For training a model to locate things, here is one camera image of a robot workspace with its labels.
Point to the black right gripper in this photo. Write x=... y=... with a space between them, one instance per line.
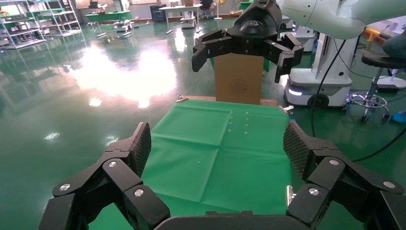
x=257 y=22

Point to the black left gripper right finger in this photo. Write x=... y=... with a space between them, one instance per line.
x=330 y=177

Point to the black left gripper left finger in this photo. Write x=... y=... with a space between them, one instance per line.
x=120 y=177

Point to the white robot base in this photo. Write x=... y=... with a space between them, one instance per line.
x=393 y=83

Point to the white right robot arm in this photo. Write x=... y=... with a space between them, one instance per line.
x=333 y=16

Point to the low white robot base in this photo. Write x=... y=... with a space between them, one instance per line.
x=122 y=25
x=187 y=21

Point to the small brown cardboard box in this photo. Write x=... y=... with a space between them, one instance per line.
x=238 y=79

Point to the white floor fan stand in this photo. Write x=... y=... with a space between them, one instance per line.
x=218 y=18

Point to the silver metal binder clip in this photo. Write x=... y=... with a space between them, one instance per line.
x=289 y=195
x=180 y=99
x=287 y=109

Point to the black office chair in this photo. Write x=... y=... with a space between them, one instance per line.
x=206 y=4

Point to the white work table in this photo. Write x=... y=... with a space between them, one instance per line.
x=180 y=7

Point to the green table cloth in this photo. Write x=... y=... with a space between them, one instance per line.
x=206 y=158

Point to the white wheeled background robot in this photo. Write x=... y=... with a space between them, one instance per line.
x=333 y=79

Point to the blue shoe cover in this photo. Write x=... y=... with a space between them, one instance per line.
x=400 y=117

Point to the black bin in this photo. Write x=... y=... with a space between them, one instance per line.
x=157 y=14

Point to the yellow barrier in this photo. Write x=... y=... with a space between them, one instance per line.
x=372 y=34

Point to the green covered table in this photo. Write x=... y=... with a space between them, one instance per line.
x=108 y=16

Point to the person in dark clothing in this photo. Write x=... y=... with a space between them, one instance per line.
x=396 y=47

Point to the white metal shelf rack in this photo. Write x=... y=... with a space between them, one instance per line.
x=19 y=31
x=63 y=23

